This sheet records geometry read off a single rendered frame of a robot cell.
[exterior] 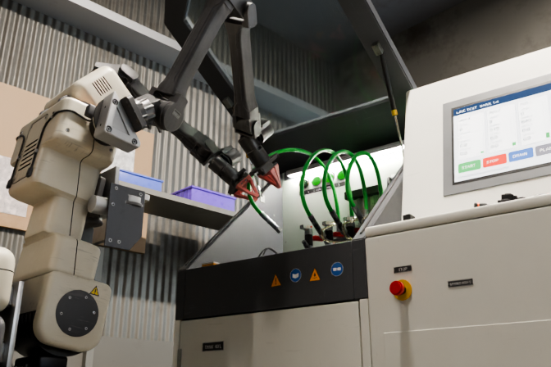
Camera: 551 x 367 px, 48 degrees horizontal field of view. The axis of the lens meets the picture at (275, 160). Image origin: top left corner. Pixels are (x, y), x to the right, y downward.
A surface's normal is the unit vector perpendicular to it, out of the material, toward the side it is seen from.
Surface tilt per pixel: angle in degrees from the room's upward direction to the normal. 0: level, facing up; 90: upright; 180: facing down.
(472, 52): 90
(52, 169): 90
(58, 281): 90
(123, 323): 90
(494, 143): 76
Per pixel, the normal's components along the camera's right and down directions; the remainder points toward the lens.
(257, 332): -0.60, -0.30
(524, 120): -0.58, -0.52
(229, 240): 0.80, -0.22
